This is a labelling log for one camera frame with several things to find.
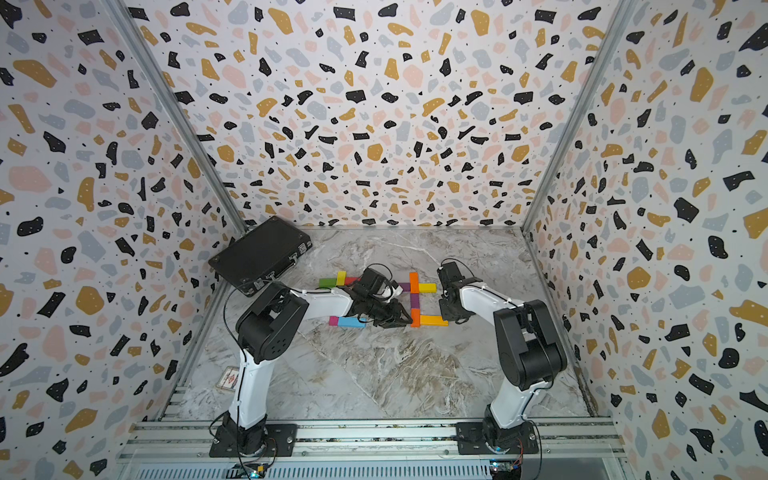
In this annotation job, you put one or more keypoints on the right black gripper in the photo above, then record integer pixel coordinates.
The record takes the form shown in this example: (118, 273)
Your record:
(444, 313)

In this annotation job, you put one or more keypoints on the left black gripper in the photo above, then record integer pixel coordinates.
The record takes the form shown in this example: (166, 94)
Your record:
(395, 318)

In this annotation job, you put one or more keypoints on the amber long block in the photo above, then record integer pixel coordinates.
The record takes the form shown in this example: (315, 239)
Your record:
(429, 320)

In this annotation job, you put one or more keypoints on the orange short block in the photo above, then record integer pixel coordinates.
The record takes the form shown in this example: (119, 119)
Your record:
(416, 318)

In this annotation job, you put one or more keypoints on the light blue long block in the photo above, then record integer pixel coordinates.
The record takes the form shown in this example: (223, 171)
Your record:
(350, 322)

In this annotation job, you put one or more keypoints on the orange long block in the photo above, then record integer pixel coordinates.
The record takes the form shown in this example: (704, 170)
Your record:
(414, 283)

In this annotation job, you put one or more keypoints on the green block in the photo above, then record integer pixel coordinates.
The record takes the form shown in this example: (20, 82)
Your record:
(327, 283)

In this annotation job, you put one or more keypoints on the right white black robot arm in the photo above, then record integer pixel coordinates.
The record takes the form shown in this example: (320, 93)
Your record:
(530, 352)

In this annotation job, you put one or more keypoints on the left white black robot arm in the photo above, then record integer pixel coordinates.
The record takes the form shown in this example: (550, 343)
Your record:
(267, 328)

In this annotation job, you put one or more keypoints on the black flat case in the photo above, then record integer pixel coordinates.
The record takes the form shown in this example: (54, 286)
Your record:
(262, 255)

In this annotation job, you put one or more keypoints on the small printed card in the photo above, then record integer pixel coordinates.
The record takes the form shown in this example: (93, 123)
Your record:
(229, 379)

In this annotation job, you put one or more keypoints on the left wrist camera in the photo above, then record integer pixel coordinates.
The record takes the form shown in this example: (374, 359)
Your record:
(394, 289)

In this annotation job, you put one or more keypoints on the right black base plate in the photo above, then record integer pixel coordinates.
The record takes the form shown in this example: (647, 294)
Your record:
(485, 438)

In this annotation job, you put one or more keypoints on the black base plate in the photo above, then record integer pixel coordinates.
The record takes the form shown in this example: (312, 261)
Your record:
(485, 438)
(268, 441)

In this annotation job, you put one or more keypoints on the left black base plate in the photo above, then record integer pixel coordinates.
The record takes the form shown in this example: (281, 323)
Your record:
(268, 441)

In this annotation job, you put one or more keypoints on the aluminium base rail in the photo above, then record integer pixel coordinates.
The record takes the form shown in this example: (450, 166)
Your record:
(554, 448)

